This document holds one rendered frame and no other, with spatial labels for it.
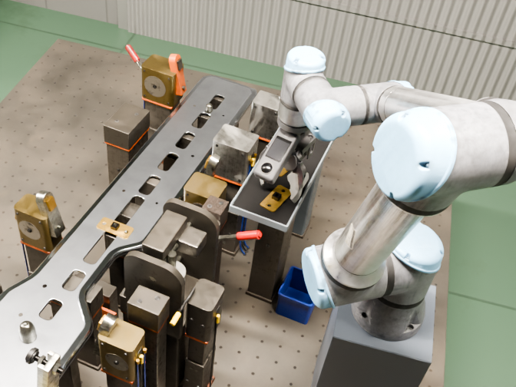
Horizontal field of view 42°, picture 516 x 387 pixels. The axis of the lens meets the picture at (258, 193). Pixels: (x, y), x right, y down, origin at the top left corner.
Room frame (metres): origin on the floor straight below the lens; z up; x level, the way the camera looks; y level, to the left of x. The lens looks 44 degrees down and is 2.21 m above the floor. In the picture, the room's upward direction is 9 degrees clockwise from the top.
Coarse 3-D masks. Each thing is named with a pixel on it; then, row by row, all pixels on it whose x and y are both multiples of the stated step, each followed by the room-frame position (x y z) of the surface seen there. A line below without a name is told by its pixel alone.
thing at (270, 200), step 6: (282, 186) 1.11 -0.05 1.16; (276, 192) 1.08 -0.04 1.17; (282, 192) 1.09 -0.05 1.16; (288, 192) 1.10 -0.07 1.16; (270, 198) 1.07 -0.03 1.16; (276, 198) 1.06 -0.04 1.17; (282, 198) 1.07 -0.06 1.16; (264, 204) 1.05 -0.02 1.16; (270, 204) 1.05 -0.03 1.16; (276, 204) 1.05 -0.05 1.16; (270, 210) 1.03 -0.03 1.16
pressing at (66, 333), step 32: (192, 96) 1.62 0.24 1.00; (224, 96) 1.64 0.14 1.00; (160, 128) 1.45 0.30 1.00; (192, 128) 1.47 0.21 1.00; (160, 160) 1.31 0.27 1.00; (192, 160) 1.33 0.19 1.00; (128, 192) 1.18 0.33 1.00; (160, 192) 1.20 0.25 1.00; (96, 224) 1.06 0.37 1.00; (128, 224) 1.07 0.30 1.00; (64, 256) 0.95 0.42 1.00; (32, 288) 0.85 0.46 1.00; (0, 320) 0.76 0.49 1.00; (32, 320) 0.77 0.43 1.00; (64, 320) 0.78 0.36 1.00; (0, 352) 0.68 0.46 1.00; (64, 352) 0.70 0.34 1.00; (0, 384) 0.62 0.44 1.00; (32, 384) 0.63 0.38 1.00
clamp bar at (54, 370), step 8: (32, 352) 0.57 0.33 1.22; (48, 352) 0.57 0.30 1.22; (32, 360) 0.56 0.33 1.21; (40, 360) 0.56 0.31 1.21; (48, 360) 0.56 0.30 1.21; (56, 360) 0.56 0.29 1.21; (40, 368) 0.54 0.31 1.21; (48, 368) 0.55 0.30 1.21; (56, 368) 0.55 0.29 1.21; (40, 376) 0.55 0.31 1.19; (48, 376) 0.54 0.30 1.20; (56, 376) 0.57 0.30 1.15; (40, 384) 0.55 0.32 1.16; (48, 384) 0.54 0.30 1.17; (56, 384) 0.57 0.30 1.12
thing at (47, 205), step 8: (40, 192) 1.04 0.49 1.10; (48, 192) 1.04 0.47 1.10; (40, 200) 1.02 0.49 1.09; (48, 200) 1.03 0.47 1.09; (40, 208) 1.02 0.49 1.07; (48, 208) 1.02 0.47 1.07; (56, 208) 1.04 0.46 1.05; (48, 216) 1.02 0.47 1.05; (56, 216) 1.03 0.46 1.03; (48, 224) 1.01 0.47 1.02; (56, 224) 1.02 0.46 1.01; (56, 232) 1.02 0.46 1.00
